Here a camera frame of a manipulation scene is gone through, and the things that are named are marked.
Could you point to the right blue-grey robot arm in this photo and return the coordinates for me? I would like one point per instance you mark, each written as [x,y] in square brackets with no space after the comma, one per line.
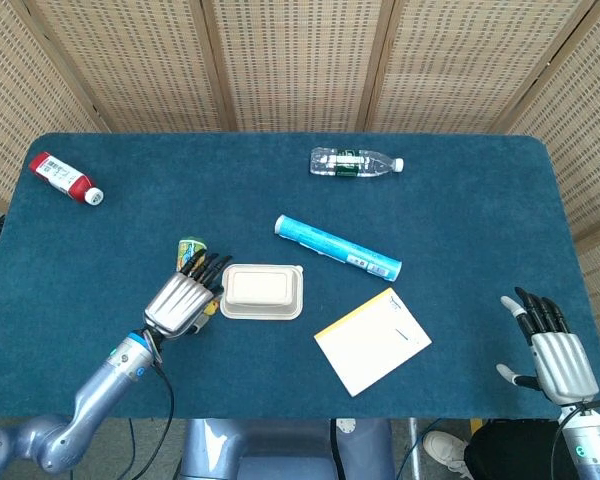
[587,445]

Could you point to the blue felt table cover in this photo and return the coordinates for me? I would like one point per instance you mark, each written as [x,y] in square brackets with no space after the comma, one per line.
[405,215]

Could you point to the orange juice bottle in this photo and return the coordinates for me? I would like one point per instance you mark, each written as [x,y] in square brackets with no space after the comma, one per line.
[189,250]

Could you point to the blue-grey robot torso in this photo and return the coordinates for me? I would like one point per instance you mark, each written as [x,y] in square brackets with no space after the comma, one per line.
[270,450]

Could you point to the white notepad yellow edge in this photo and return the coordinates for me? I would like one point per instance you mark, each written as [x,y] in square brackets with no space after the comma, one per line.
[372,342]

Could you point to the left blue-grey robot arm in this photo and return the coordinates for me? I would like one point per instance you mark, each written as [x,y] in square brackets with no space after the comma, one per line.
[105,380]

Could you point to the beige lidded food container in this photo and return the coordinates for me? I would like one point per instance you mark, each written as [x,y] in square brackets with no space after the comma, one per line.
[261,292]

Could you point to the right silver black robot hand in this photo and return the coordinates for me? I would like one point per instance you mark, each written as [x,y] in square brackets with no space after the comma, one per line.
[562,365]

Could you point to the red bottle white cap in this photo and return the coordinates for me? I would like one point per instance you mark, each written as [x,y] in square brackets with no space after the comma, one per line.
[62,176]

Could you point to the silver metal table leg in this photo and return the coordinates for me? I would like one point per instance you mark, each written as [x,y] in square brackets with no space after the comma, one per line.
[415,450]

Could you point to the light blue cardboard tube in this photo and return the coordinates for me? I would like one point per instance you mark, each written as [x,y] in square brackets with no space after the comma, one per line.
[330,245]

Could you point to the white sneaker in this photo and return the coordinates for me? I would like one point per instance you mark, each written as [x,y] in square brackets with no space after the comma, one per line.
[445,447]

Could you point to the clear water bottle green label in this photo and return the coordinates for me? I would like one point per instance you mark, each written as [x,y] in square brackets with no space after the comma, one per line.
[350,162]

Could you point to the woven bamboo folding screen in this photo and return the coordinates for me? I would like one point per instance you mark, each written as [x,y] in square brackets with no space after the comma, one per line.
[300,60]

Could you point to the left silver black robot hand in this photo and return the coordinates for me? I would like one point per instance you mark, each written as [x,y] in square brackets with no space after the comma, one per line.
[180,305]

